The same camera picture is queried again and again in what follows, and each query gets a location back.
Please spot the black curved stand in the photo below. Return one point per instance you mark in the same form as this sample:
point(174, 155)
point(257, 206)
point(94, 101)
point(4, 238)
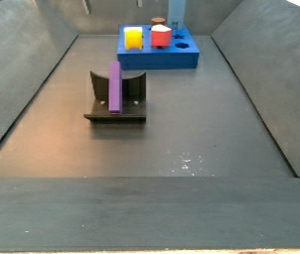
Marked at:
point(133, 99)

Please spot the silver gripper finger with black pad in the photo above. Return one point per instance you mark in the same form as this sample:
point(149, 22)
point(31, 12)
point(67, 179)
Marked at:
point(86, 6)

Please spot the red pentagon block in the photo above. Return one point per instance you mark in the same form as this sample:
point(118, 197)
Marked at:
point(161, 36)

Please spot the brown cylinder block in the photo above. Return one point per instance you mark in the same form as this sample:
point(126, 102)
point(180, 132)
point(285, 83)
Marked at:
point(158, 21)

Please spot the blue shape-sorter board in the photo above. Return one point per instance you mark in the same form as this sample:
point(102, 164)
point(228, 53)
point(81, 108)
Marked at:
point(181, 55)

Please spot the purple double-square block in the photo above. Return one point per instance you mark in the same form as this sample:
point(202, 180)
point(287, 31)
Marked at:
point(114, 88)

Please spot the light blue tall block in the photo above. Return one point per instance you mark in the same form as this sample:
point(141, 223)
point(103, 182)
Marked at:
point(176, 15)

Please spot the yellow arch block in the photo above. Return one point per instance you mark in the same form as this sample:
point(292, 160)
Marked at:
point(133, 35)

